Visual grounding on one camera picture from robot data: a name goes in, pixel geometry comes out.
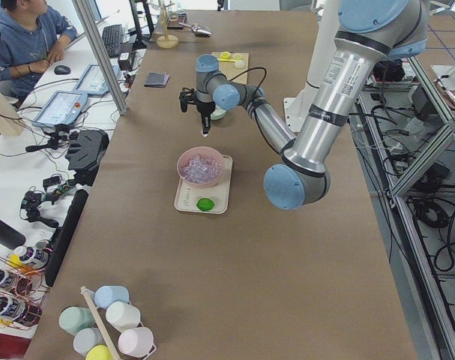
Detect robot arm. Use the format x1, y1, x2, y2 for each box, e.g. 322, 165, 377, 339
193, 1, 430, 210

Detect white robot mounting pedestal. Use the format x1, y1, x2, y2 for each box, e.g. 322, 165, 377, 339
283, 0, 367, 134

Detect grey cup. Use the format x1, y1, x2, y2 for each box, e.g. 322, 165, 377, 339
73, 328, 104, 356

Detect bamboo cutting board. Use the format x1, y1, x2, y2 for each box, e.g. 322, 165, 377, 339
211, 52, 250, 85

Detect mint green bowl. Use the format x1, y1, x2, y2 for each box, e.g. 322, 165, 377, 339
211, 106, 226, 121

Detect stacked lemon slices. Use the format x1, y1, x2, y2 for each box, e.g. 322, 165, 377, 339
220, 51, 231, 59

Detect pink cup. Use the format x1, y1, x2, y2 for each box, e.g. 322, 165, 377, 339
118, 327, 157, 358

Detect black water bottle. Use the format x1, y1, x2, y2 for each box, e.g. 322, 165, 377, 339
0, 219, 25, 250

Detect white cup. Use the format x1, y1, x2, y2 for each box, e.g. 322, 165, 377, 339
106, 301, 141, 332

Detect wooden tray far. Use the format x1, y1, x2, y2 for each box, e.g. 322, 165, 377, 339
167, 13, 187, 30

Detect wooden cup rack pole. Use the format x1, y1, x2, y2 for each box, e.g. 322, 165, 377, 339
80, 286, 121, 360

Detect black long bar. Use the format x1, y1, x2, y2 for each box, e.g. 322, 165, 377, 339
44, 190, 88, 287

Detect yellow cup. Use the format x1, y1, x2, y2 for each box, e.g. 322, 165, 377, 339
85, 344, 113, 360

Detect seated person in hoodie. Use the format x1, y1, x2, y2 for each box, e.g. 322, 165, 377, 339
0, 0, 77, 101

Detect far teach pendant tablet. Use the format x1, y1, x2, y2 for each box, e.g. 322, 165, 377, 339
73, 64, 109, 98

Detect wooden mug tree stand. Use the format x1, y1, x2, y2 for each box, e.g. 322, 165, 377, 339
156, 0, 178, 49

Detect green lime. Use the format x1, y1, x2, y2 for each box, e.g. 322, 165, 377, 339
196, 197, 215, 212

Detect sage green cup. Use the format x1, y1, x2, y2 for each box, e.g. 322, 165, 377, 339
58, 307, 95, 336

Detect near teach pendant tablet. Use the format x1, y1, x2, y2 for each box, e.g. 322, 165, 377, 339
32, 91, 88, 128

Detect clear ice cubes pile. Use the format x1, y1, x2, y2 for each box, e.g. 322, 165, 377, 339
180, 156, 223, 184

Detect copper wire bottle basket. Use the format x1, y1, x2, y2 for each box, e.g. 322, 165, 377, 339
0, 246, 50, 331

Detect beige rabbit tray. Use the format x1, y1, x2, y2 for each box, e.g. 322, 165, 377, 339
174, 155, 233, 215

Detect light blue cup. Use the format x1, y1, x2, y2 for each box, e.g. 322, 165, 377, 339
94, 285, 130, 309

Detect aluminium frame post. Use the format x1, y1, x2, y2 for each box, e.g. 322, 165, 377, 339
72, 0, 128, 116

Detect grey folded cloth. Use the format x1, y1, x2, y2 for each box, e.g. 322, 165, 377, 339
144, 72, 170, 88

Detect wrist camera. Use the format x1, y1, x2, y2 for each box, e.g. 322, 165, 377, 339
179, 87, 196, 113

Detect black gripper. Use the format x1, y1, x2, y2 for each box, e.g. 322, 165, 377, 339
196, 100, 214, 134

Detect teach pendant tablet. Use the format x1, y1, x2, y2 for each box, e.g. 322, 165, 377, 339
73, 64, 109, 98
32, 91, 88, 128

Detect metal scoop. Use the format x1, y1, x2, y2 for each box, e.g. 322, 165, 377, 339
179, 22, 213, 38

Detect black keyboard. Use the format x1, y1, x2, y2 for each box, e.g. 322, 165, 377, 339
101, 24, 123, 59

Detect black controller device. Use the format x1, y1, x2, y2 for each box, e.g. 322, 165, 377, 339
65, 130, 109, 186

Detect black computer mouse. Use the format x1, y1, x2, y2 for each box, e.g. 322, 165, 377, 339
54, 64, 71, 75

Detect pink bowl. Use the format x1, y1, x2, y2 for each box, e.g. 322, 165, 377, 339
177, 146, 225, 188

